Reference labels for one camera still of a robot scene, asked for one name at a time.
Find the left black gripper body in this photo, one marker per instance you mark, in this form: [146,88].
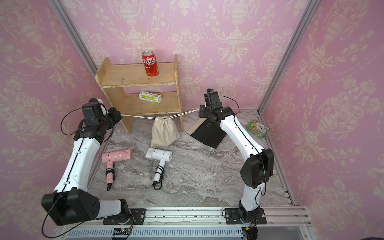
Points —
[110,118]

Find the white green small box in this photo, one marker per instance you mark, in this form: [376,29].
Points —
[150,97]

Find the beige linen drawstring bag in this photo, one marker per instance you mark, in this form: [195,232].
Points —
[164,130]

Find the wooden two-tier shelf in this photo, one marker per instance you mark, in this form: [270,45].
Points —
[115,79]

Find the aluminium front rail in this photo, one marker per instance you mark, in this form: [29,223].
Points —
[198,223]

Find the beige pouch under black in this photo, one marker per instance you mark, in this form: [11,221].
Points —
[195,126]

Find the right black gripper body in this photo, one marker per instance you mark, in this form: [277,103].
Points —
[206,112]

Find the white hair dryer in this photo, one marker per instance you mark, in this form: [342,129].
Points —
[163,157]

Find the pink hair dryer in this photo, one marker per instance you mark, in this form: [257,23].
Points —
[109,159]

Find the black drawstring pouch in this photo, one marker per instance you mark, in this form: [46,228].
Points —
[208,133]

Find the red cola can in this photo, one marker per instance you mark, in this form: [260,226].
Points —
[150,63]

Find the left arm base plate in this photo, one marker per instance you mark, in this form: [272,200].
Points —
[134,217]

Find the green snack packet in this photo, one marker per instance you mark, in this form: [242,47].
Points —
[257,129]

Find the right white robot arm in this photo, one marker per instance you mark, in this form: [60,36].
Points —
[258,164]

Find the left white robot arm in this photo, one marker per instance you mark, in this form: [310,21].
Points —
[70,203]

